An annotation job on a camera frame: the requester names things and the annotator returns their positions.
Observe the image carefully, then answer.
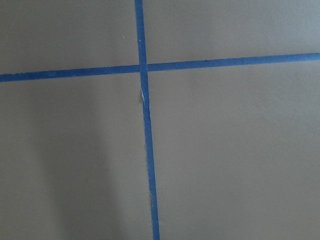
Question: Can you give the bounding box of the brown paper table cover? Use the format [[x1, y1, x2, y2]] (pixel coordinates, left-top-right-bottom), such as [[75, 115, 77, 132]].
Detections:
[[0, 0, 320, 240]]

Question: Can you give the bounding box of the long blue tape strip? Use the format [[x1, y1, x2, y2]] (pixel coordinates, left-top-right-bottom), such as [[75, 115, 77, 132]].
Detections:
[[134, 0, 160, 240]]

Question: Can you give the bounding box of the crossing blue tape strip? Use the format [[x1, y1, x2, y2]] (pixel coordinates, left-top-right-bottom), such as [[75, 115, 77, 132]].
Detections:
[[0, 53, 320, 83]]

